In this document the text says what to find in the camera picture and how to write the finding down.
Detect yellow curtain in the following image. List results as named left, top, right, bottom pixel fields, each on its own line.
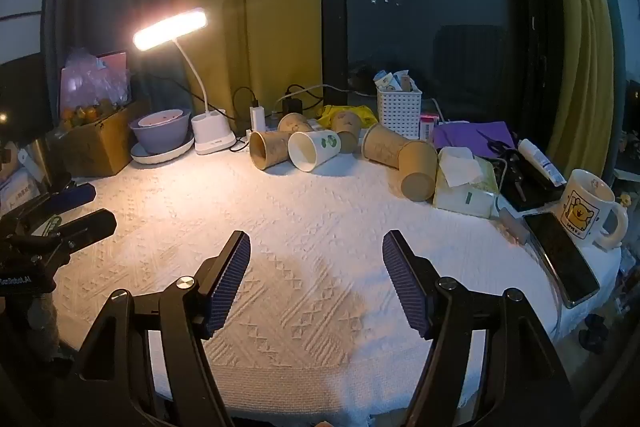
left=167, top=0, right=324, bottom=118
left=542, top=0, right=617, bottom=188

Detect white cable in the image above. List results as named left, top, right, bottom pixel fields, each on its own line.
left=320, top=83, right=382, bottom=98

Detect clear plastic bag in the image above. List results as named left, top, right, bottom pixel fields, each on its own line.
left=59, top=48, right=134, bottom=128

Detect cardboard box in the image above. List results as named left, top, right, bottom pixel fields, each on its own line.
left=61, top=99, right=152, bottom=178

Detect small pink white box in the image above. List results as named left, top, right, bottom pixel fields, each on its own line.
left=419, top=113, right=441, bottom=142

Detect small grey case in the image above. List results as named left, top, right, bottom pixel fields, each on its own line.
left=499, top=206, right=532, bottom=246

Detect black scissors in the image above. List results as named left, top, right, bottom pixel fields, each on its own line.
left=475, top=129, right=517, bottom=158

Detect black cable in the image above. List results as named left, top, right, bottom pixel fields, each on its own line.
left=231, top=83, right=326, bottom=142

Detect white cartoon mug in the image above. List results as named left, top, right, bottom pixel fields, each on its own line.
left=554, top=168, right=630, bottom=253

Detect white tube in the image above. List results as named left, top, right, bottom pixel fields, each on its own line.
left=517, top=138, right=568, bottom=188

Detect brown paper cup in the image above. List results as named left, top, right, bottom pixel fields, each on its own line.
left=249, top=130, right=295, bottom=170
left=277, top=112, right=315, bottom=136
left=360, top=122, right=410, bottom=169
left=330, top=110, right=363, bottom=154
left=398, top=140, right=439, bottom=202

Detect purple cloth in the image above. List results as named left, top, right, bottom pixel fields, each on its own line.
left=432, top=121, right=519, bottom=158

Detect white textured tablecloth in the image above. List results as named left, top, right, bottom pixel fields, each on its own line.
left=49, top=141, right=624, bottom=424

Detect white paper cup green print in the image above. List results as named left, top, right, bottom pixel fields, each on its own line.
left=287, top=130, right=343, bottom=174

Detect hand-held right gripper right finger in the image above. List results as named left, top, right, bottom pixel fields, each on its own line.
left=382, top=230, right=584, bottom=427

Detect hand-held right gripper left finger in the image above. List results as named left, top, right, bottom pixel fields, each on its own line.
left=60, top=230, right=251, bottom=427

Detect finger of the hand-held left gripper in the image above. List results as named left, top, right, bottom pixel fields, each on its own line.
left=27, top=208, right=118, bottom=260
left=0, top=183, right=97, bottom=235

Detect black notebook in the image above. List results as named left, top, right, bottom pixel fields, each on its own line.
left=499, top=151, right=564, bottom=213

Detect white plastic basket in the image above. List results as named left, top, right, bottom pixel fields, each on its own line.
left=376, top=85, right=424, bottom=140

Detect white plate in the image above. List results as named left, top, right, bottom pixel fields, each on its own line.
left=130, top=133, right=195, bottom=166

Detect purple bowl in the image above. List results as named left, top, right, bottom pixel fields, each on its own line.
left=129, top=108, right=193, bottom=154

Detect bunch of keys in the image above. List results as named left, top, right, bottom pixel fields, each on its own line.
left=506, top=164, right=528, bottom=204

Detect white desk lamp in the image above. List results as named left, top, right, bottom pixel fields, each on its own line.
left=132, top=8, right=236, bottom=156

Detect tissue pack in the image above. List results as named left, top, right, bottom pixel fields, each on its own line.
left=432, top=146, right=500, bottom=216

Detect packets in basket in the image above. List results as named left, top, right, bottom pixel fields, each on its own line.
left=373, top=70, right=419, bottom=93

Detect black smartphone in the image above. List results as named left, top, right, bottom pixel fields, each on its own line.
left=522, top=210, right=601, bottom=310

